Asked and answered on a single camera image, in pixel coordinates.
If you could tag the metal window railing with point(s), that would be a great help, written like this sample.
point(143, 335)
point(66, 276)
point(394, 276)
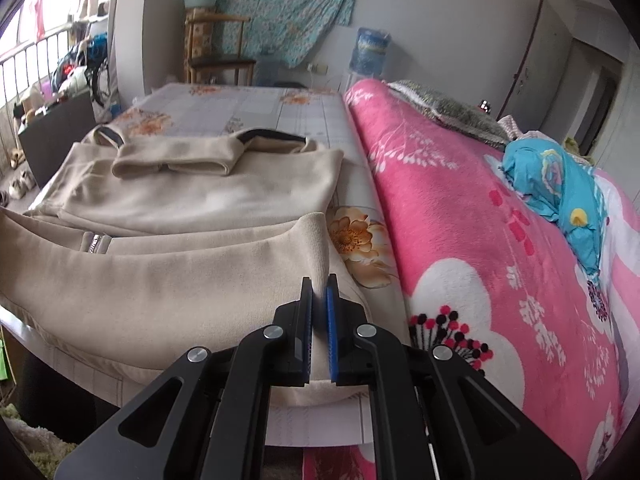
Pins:
point(30, 60)

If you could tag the teal plastic basin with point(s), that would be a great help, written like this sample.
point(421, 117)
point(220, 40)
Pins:
point(200, 0)

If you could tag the floral checked bed sheet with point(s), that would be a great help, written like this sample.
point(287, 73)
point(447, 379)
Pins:
point(260, 110)

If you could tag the hanging pink garment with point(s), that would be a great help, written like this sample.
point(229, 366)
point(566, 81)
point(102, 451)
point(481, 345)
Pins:
point(35, 7)

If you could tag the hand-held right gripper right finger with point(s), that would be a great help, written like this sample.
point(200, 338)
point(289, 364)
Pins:
point(332, 335)

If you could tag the beige sandals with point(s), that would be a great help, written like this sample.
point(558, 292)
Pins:
point(19, 156)

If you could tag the pink floral blanket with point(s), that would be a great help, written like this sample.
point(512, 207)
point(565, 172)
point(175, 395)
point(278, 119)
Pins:
point(450, 210)

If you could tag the cream zip jacket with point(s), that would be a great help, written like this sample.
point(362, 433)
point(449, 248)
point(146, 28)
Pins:
point(175, 200)

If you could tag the blue floral cloth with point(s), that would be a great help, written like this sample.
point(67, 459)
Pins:
point(550, 180)

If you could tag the dark grey cabinet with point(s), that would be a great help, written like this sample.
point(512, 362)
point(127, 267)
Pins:
point(55, 135)

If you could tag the green paper bag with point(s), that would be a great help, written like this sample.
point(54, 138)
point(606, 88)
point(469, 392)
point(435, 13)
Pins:
point(4, 360)

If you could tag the grey patterned blanket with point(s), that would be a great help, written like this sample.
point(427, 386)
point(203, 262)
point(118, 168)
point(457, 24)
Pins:
point(460, 110)

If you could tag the wall socket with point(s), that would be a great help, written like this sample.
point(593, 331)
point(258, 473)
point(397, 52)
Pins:
point(317, 67)

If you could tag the teal floral hanging cloth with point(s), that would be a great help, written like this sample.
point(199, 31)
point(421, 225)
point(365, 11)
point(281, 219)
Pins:
point(280, 0)

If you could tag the pile of clothes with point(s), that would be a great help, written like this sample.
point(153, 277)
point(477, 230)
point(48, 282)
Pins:
point(80, 65)

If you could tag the wooden chair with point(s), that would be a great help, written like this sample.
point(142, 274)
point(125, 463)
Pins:
point(220, 62)

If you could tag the blue water bottle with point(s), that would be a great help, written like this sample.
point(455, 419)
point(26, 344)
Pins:
point(370, 50)

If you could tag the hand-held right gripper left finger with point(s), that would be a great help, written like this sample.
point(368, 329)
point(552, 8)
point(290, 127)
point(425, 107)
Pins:
point(305, 340)

